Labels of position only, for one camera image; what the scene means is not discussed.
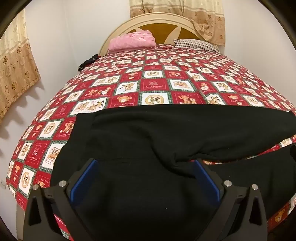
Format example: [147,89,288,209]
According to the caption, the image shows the black pants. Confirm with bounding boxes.
[50,104,295,240]

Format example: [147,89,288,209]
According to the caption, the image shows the red patchwork teddy bedspread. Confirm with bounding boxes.
[6,44,296,241]

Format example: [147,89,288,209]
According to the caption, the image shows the black item beside bed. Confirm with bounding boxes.
[78,54,101,72]

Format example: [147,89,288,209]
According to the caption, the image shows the striped pillow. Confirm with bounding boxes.
[174,39,220,54]

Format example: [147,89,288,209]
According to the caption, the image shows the beige curtain behind headboard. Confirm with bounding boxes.
[129,0,226,47]

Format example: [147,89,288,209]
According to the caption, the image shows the pink folded blanket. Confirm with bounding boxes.
[108,31,156,52]

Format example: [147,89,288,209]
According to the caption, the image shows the cream wooden headboard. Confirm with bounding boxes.
[99,13,205,56]

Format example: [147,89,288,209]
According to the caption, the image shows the beige curtain on side wall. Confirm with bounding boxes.
[0,9,41,119]

